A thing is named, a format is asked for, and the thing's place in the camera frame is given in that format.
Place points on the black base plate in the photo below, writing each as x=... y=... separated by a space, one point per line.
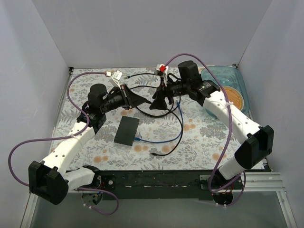
x=161 y=184

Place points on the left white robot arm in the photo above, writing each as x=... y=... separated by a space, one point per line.
x=49 y=178

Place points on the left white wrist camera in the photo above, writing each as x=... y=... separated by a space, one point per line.
x=115 y=78

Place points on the teal plastic bin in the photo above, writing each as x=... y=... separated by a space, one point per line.
x=229 y=76

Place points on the aluminium rail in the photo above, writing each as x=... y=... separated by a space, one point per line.
x=256 y=181

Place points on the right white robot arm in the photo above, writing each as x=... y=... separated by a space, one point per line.
x=256 y=142

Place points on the orange woven plate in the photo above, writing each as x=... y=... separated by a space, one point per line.
x=235 y=97

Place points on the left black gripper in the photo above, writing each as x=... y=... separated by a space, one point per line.
x=128 y=96

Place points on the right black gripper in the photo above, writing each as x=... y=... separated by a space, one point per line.
x=165 y=91

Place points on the floral table mat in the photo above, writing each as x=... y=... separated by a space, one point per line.
x=187 y=139

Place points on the black network switch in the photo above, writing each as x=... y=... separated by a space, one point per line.
x=126 y=131

